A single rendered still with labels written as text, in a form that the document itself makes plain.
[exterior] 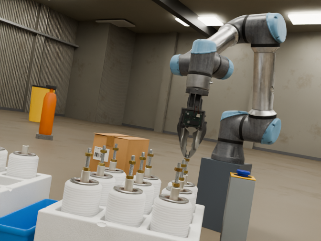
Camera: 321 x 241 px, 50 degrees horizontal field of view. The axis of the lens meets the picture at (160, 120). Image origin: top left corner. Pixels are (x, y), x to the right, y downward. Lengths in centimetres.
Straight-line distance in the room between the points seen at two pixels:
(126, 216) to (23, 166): 49
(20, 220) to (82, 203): 28
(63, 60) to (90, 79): 118
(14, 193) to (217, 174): 84
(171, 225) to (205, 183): 74
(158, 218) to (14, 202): 47
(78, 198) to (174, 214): 24
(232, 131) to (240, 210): 58
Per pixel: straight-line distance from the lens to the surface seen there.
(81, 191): 88
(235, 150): 156
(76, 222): 87
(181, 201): 85
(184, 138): 108
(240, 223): 104
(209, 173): 155
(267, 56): 146
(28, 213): 116
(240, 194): 103
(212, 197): 156
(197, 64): 105
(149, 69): 1206
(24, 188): 116
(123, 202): 85
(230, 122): 155
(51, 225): 90
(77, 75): 1221
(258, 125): 149
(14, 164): 124
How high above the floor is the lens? 44
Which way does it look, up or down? level
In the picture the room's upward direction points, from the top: 9 degrees clockwise
